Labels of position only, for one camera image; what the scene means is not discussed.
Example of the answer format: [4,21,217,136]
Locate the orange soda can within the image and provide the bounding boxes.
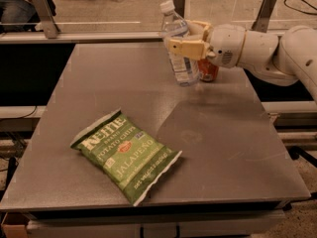
[198,59,219,82]

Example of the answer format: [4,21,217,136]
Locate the metal glass bracket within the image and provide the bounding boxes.
[173,0,185,17]
[32,0,58,39]
[252,0,277,33]

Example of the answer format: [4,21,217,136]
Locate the cardboard box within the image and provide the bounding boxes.
[1,212,29,238]

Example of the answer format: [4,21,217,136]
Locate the black floor cable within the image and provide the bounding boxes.
[280,0,317,17]

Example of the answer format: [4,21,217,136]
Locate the left metal glass bracket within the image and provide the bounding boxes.
[32,0,58,39]

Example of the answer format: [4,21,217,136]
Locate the clear plastic water bottle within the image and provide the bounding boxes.
[160,0,199,86]

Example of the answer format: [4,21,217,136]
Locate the glass barrier panel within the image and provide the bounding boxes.
[0,0,317,33]

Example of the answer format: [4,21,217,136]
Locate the right metal glass bracket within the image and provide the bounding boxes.
[252,0,277,33]

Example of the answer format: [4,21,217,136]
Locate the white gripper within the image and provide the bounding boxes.
[164,20,246,68]

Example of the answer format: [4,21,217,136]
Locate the middle metal glass bracket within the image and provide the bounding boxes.
[173,0,185,17]

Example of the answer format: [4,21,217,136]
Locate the green jalapeno chips bag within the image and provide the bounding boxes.
[70,109,181,206]

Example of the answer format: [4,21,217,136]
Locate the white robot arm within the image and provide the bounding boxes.
[164,21,317,102]

